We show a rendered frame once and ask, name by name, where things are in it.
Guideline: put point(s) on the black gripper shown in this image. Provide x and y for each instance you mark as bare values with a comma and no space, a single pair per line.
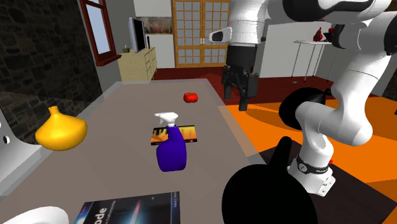
241,57

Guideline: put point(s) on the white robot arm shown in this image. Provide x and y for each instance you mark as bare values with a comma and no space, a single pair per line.
350,93

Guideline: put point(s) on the red tomato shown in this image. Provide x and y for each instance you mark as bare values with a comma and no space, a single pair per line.
190,97

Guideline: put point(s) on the orange and black book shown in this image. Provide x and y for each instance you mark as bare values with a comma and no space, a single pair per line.
189,133

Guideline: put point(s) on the wooden glazed double door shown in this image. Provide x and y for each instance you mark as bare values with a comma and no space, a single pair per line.
192,34

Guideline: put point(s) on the white side table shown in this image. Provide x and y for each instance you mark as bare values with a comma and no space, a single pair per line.
310,43

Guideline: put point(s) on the blue spray bottle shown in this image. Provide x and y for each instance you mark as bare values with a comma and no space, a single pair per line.
171,152

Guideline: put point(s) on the cream chest of drawers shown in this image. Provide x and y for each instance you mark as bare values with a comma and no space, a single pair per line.
136,65

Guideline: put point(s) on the grey table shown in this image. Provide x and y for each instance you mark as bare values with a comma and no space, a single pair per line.
124,105

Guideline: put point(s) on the dark robot stand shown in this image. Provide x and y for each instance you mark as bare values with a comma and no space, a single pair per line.
347,198

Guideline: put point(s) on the red framed window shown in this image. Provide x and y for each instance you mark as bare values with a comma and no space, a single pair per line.
97,28

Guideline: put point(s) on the dark blue book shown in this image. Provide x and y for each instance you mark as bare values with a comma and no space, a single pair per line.
136,211

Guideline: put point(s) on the yellow round vase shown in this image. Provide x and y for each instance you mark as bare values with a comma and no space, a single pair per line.
60,131

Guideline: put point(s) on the white curved shell with hole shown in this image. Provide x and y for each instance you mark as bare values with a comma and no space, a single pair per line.
15,155

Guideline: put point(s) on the white plate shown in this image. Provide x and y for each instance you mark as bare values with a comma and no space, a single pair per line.
37,217

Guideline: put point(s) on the wall picture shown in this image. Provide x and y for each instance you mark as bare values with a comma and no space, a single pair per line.
158,24

